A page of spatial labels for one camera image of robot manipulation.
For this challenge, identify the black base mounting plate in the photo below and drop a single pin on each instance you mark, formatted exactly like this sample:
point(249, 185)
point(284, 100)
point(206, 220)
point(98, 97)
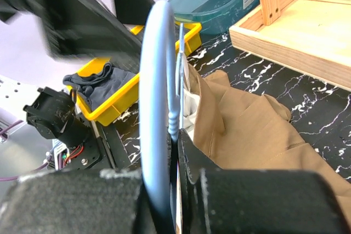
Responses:
point(104, 149)

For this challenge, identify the teal plastic basket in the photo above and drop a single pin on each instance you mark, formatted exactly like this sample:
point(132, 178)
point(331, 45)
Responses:
point(219, 4)

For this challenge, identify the dark grey garments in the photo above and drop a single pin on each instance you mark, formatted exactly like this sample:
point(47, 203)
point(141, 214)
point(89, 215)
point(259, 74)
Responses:
point(98, 87)

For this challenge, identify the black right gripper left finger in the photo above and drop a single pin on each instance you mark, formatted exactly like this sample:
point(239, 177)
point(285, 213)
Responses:
point(85, 201)

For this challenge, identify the wooden clothes rack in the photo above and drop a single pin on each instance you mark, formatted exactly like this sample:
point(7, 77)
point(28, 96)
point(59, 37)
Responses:
point(309, 36)

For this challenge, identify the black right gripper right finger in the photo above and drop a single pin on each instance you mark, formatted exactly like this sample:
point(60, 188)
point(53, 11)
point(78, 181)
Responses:
point(216, 200)

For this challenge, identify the tan garment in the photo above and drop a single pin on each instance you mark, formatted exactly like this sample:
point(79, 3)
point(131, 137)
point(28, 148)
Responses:
point(238, 130)

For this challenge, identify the blue wire hanger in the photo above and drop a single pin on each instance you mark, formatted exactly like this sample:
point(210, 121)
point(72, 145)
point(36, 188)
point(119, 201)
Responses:
point(161, 78)

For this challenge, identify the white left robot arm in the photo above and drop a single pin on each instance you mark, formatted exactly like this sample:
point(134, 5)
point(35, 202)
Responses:
point(85, 28)

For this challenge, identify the black marble pattern mat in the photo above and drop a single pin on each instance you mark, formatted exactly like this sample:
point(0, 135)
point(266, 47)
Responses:
point(320, 112)

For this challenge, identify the yellow plastic bin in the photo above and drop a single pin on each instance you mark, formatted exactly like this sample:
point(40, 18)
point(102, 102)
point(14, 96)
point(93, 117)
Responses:
point(127, 95)

